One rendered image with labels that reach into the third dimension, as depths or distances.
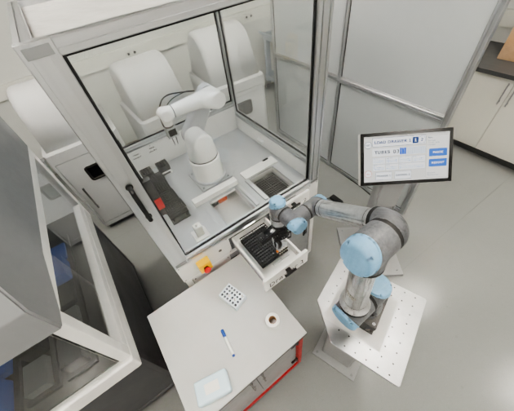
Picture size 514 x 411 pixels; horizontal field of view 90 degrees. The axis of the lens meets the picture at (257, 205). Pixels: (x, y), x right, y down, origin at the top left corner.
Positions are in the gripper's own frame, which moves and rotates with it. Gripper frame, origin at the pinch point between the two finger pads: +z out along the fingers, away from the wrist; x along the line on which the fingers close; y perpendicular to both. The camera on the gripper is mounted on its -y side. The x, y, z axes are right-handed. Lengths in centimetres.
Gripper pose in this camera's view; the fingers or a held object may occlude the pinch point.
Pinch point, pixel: (276, 248)
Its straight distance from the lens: 139.5
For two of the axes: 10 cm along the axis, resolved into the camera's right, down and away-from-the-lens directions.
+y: 8.8, -4.0, 2.7
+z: 0.9, 6.9, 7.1
